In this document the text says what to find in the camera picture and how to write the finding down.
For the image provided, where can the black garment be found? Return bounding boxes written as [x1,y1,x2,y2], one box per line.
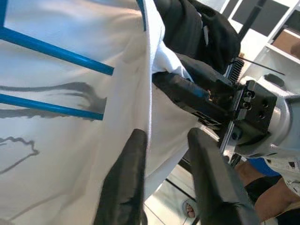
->
[154,0,242,71]

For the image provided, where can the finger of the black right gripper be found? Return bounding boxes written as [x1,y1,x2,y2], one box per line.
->
[152,72,233,120]
[175,53,235,94]

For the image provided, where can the white shelf unit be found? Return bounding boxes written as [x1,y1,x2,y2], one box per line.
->
[220,0,300,94]

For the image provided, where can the blue plastic hanger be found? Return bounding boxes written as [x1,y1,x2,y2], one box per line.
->
[0,0,147,122]

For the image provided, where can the black metal clothes rack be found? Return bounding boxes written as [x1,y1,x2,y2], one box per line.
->
[164,0,286,225]

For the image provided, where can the white garment grey print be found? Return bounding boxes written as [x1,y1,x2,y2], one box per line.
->
[0,0,221,225]

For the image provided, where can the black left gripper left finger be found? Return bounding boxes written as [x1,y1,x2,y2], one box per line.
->
[93,128,148,225]

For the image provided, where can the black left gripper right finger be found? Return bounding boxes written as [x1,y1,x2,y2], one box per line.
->
[188,127,261,225]

